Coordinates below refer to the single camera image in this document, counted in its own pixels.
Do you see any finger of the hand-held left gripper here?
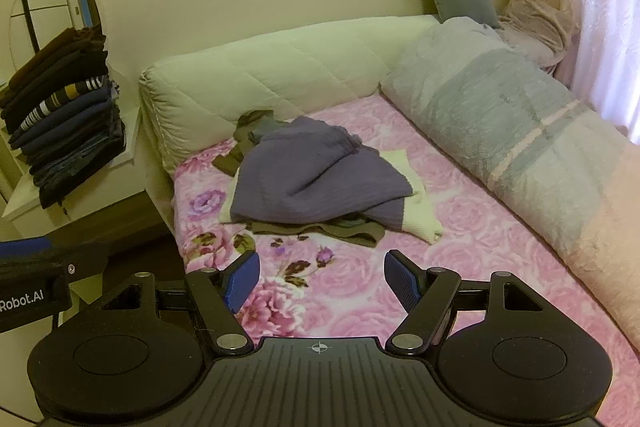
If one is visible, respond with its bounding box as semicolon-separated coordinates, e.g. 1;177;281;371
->
50;243;110;282

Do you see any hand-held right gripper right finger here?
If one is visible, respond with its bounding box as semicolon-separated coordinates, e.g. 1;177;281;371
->
383;249;547;356

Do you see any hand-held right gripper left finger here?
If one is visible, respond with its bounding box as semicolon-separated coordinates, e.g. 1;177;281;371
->
97;251;262;356

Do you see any purple cardigan with cream trim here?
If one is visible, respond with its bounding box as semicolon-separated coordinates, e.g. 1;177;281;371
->
218;116;445;247

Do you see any stack of dark folded clothes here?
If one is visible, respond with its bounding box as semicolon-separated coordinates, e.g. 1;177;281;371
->
0;26;127;210

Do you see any pink floral bed sheet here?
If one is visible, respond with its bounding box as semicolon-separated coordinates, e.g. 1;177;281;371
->
172;94;640;410

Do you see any olive green garment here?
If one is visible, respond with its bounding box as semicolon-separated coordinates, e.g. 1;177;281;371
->
212;109;387;250

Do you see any white dresser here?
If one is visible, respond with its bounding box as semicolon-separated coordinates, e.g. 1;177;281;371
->
0;107;176;253

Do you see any beige folded blanket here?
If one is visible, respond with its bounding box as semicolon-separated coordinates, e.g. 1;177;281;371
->
379;17;640;350

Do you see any cream quilted headboard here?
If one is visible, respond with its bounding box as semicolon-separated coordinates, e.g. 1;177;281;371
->
138;13;442;176

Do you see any sheer white curtain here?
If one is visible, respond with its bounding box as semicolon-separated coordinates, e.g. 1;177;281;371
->
565;0;640;135

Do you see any oval wall mirror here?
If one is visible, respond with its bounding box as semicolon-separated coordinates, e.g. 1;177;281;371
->
9;0;108;86

